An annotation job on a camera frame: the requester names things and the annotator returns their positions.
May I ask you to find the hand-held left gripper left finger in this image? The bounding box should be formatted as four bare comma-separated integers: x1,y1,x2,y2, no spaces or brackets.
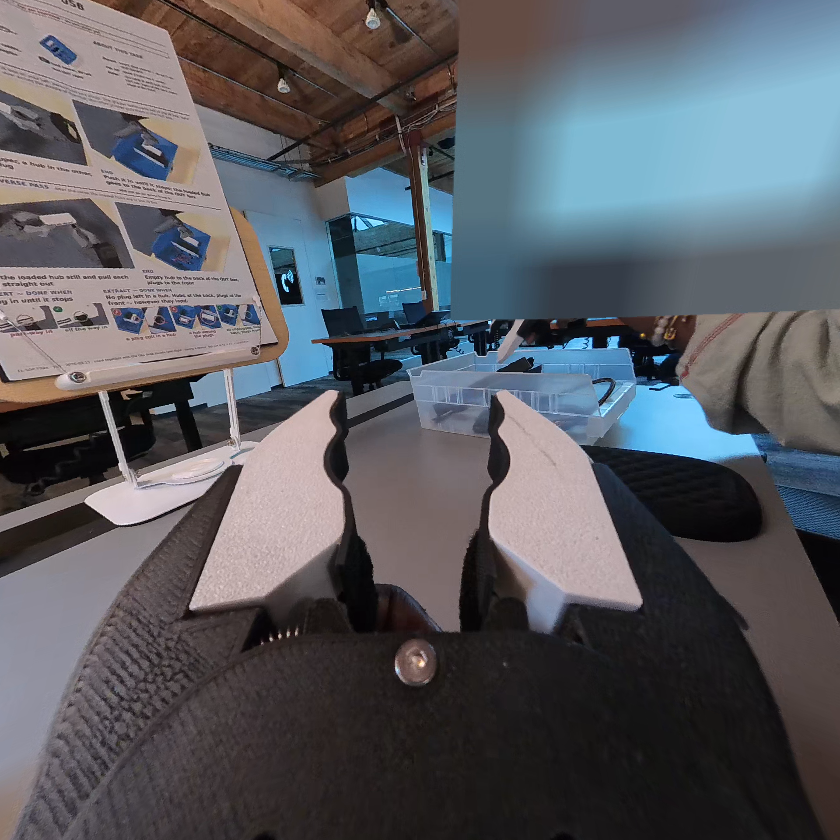
189,390,379,632

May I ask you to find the phone icon door window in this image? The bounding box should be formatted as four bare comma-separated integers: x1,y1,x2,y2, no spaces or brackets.
268,245,305,307

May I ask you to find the clear plastic bin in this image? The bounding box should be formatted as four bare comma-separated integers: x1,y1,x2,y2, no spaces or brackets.
407,348,637,442

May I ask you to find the black mesh wrist rest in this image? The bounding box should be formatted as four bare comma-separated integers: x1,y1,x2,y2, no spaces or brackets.
583,445,763,543

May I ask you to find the wooden display board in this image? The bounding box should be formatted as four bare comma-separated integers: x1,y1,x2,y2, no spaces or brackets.
0,0,290,403

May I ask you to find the person's right forearm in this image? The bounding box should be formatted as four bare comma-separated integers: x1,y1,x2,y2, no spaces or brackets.
676,314,840,454

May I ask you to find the printed instruction sheet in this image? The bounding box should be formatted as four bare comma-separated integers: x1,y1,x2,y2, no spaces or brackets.
0,0,280,383

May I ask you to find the black office chair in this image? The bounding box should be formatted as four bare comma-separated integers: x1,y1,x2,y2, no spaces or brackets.
320,306,403,395
0,381,204,506

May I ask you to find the wooden top desk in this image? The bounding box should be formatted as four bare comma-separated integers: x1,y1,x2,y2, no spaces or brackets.
311,320,463,395

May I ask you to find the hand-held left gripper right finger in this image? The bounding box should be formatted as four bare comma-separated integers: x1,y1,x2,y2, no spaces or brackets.
459,390,644,634

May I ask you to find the person's leg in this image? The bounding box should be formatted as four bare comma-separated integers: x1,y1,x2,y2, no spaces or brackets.
755,430,840,532

